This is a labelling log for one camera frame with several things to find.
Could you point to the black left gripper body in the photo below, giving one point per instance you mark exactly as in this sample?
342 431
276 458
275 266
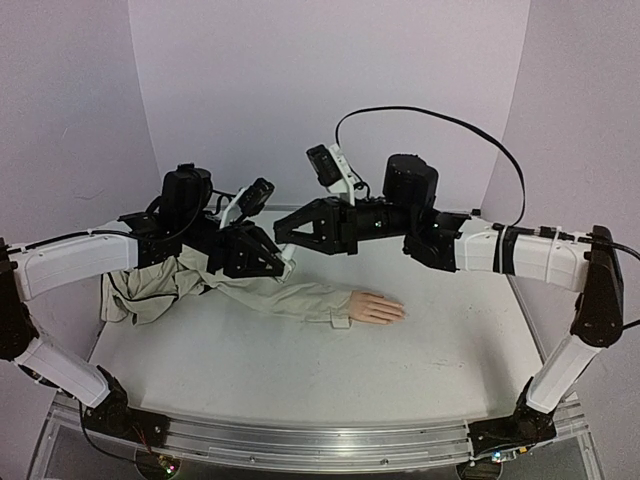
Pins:
222 251

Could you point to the aluminium front table rail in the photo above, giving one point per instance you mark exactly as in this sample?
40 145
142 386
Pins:
142 444

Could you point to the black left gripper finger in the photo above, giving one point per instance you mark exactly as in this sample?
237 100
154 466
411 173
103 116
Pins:
247 265
252 238

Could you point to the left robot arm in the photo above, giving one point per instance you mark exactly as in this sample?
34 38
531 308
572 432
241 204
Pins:
42 280

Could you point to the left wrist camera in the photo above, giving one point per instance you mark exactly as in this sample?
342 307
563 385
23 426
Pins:
247 203

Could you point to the aluminium rear table rail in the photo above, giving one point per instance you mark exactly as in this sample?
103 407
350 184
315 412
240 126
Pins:
292 208

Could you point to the clear nail polish bottle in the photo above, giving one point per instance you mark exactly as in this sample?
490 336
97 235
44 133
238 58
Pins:
287 257

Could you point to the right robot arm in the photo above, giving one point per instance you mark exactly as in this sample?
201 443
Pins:
584 263

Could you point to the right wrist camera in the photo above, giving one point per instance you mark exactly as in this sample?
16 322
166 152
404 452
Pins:
334 173

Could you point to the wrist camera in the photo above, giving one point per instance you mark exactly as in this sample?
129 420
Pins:
334 173
247 203

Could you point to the mannequin hand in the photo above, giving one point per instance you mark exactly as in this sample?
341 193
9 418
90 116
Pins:
371 308

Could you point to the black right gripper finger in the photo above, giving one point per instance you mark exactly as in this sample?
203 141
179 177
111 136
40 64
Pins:
322 244
312 223

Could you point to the beige zip jacket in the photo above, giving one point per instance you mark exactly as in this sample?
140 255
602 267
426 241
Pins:
142 296

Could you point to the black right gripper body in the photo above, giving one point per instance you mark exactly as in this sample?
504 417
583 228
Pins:
343 226

